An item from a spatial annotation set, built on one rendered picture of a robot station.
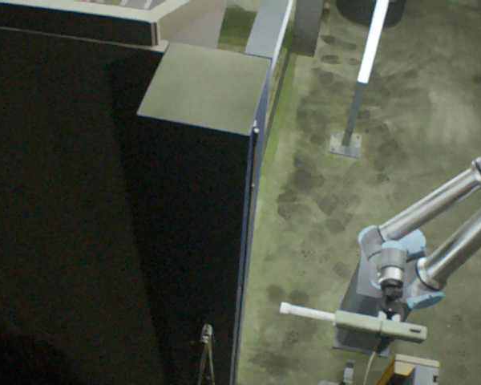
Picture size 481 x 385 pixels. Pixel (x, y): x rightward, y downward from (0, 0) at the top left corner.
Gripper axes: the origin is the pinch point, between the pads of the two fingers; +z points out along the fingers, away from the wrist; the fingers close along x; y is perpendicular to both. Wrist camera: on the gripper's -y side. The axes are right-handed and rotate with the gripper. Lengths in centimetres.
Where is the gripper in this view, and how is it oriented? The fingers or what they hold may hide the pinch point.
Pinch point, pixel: (386, 334)
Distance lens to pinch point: 203.8
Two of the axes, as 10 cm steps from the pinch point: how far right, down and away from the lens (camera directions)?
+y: -0.5, 5.9, 8.0
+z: -2.1, 7.8, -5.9
